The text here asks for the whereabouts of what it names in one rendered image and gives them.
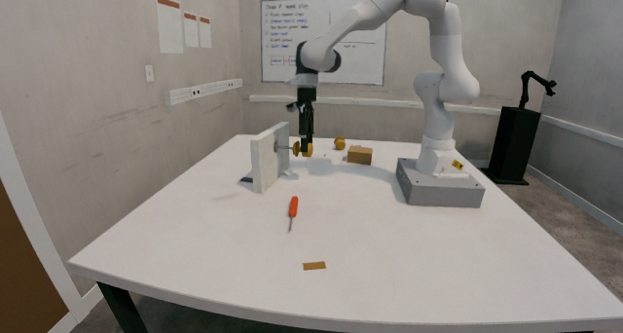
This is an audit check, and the orange-handled screwdriver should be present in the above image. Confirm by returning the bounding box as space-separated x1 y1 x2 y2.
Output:
289 196 299 231

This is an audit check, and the brown cardboard box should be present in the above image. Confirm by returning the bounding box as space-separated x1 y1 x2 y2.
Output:
348 146 373 165

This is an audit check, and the brass door knob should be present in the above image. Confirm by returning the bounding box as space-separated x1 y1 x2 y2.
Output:
334 137 346 150
276 141 313 158

